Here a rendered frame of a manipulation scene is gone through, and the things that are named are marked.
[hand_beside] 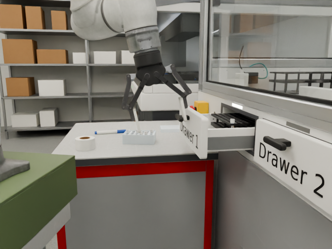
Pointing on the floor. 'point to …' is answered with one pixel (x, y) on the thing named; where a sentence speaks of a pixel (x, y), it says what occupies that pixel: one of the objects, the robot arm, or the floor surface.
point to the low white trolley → (138, 191)
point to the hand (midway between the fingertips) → (161, 122)
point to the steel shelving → (55, 65)
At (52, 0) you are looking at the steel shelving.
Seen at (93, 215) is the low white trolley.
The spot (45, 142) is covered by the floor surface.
